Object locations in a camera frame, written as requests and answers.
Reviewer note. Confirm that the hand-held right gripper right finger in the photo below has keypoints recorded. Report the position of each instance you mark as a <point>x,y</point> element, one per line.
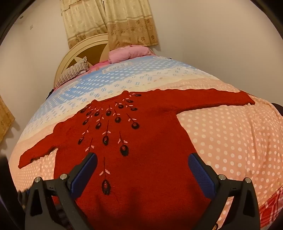
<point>201,174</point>

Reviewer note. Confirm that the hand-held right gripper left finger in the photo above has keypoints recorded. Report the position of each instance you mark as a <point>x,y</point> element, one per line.
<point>85,172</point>

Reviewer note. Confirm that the red knit sweater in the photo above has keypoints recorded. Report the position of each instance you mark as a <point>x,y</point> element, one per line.
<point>150,154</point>

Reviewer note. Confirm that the polka dot blanket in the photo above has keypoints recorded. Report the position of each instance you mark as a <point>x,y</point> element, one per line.
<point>221,137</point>

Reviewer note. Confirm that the red checked cloth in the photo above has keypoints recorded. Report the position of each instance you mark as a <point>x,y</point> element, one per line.
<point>272,210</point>

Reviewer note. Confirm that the black object beside bed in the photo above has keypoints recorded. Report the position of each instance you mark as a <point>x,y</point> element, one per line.
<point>50,94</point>

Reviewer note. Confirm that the tan side curtain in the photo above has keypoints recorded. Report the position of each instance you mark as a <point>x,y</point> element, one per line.
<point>5,119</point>

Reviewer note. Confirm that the striped pillow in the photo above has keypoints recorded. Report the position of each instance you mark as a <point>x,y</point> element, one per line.
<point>70,71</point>

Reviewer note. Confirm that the pink bed sheet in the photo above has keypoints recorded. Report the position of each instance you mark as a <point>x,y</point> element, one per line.
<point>99,65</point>

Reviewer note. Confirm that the cream wooden headboard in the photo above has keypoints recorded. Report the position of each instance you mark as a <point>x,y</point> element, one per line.
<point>90,52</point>

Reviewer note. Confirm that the pink pillow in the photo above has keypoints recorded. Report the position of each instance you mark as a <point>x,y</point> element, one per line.
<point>128,53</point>

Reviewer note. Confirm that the beige floral curtain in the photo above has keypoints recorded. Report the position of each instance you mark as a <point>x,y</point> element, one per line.
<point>84,22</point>
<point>130,22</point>

